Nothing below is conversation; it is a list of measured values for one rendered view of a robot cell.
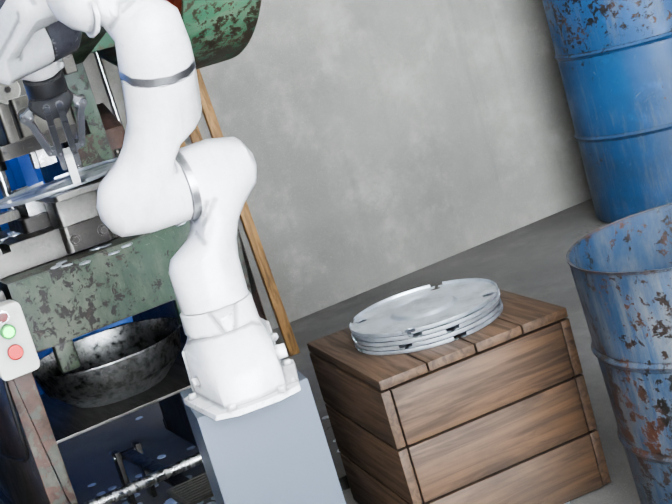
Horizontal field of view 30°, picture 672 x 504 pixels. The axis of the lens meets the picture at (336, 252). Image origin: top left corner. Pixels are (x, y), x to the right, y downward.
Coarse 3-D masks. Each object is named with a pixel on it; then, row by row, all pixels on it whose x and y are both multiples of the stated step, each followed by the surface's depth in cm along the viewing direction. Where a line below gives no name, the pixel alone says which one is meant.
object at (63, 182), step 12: (84, 168) 268; (96, 168) 263; (108, 168) 254; (60, 180) 256; (84, 180) 246; (24, 192) 263; (36, 192) 251; (48, 192) 240; (60, 192) 241; (0, 204) 254; (12, 204) 243
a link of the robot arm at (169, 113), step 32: (128, 96) 181; (160, 96) 179; (192, 96) 182; (128, 128) 184; (160, 128) 181; (192, 128) 184; (128, 160) 185; (160, 160) 183; (128, 192) 185; (160, 192) 186; (128, 224) 186; (160, 224) 189
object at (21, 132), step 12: (0, 84) 251; (12, 84) 252; (0, 96) 251; (12, 96) 252; (24, 96) 251; (0, 108) 252; (12, 108) 251; (24, 108) 251; (0, 120) 253; (12, 120) 253; (36, 120) 253; (60, 120) 255; (72, 120) 259; (0, 132) 256; (12, 132) 254; (24, 132) 252; (0, 144) 260
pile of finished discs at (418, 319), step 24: (432, 288) 251; (456, 288) 245; (480, 288) 240; (360, 312) 246; (384, 312) 243; (408, 312) 235; (432, 312) 232; (456, 312) 228; (480, 312) 226; (360, 336) 234; (384, 336) 226; (408, 336) 224; (432, 336) 224
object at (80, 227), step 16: (64, 192) 240; (80, 192) 239; (96, 192) 252; (48, 208) 253; (64, 208) 250; (80, 208) 251; (96, 208) 252; (64, 224) 250; (80, 224) 251; (96, 224) 253; (64, 240) 251; (80, 240) 251; (96, 240) 253
